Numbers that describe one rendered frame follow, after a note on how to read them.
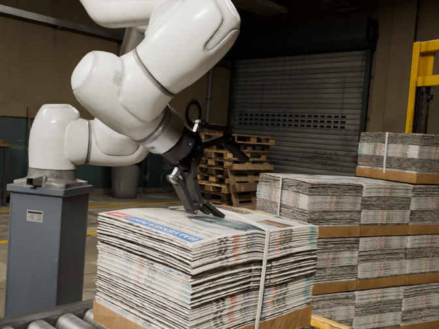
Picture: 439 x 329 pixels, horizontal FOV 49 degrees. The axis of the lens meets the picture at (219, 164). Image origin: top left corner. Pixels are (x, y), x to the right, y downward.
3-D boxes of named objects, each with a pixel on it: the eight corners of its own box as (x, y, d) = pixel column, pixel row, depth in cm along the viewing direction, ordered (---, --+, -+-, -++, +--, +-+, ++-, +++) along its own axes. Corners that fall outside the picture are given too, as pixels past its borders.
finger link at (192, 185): (195, 154, 94) (190, 156, 93) (206, 207, 97) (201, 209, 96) (182, 153, 97) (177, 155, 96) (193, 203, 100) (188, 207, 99)
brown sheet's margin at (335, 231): (253, 220, 222) (253, 211, 222) (303, 219, 236) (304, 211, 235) (304, 238, 189) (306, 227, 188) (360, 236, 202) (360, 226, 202)
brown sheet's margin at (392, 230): (304, 219, 236) (305, 211, 236) (349, 219, 249) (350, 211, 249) (360, 236, 203) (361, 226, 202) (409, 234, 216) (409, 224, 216)
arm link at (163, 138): (121, 140, 89) (144, 155, 93) (151, 142, 83) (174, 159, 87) (143, 98, 92) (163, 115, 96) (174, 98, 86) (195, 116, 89)
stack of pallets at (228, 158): (232, 200, 972) (237, 134, 965) (271, 206, 912) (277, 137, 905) (186, 203, 870) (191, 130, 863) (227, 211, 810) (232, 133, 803)
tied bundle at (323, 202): (252, 222, 222) (257, 172, 221) (304, 220, 236) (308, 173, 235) (304, 239, 189) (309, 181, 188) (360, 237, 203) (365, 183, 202)
